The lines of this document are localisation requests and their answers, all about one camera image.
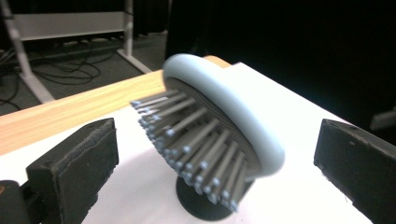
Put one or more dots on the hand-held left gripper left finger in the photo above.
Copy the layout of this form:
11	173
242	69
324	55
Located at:
74	168

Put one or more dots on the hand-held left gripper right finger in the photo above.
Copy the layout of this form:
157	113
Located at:
358	161

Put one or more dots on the black mesh pen holder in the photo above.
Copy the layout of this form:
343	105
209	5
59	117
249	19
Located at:
193	205

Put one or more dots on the light blue hairbrush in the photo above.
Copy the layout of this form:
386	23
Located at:
227	104

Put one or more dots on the grey metal bar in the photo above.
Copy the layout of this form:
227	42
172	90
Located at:
384	119

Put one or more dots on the grey metal stand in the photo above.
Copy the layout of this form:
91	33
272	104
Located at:
62	26

